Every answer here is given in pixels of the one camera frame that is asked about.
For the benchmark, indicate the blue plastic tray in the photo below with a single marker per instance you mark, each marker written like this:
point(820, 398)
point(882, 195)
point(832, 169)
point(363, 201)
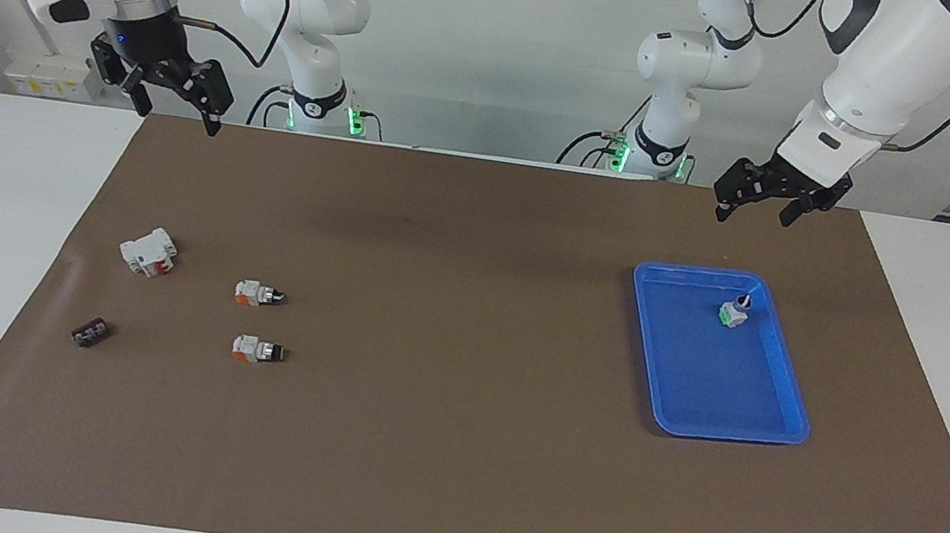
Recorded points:
point(700, 382)

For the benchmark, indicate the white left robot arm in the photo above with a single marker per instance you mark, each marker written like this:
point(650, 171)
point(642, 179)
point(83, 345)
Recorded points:
point(896, 47)

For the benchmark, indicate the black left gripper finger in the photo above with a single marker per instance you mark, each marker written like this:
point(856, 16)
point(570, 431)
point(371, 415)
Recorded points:
point(802, 210)
point(742, 181)

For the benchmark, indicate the white circuit breaker red lever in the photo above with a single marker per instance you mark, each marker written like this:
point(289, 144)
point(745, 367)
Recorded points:
point(142, 250)

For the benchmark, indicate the white power socket strip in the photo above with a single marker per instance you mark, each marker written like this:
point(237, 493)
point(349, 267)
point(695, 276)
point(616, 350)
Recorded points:
point(47, 72)

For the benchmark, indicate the brown paper table mat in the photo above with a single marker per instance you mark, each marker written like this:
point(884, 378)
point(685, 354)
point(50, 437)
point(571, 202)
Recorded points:
point(449, 449)

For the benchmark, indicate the white selector switch green base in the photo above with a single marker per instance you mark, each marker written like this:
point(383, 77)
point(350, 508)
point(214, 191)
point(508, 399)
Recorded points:
point(733, 316)

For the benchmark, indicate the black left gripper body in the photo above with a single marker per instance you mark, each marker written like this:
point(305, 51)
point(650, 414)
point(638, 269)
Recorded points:
point(808, 181)

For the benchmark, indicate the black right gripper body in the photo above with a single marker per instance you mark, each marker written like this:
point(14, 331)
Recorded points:
point(144, 39)

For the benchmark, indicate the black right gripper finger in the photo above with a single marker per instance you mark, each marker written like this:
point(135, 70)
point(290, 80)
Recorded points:
point(212, 90)
point(126, 73)

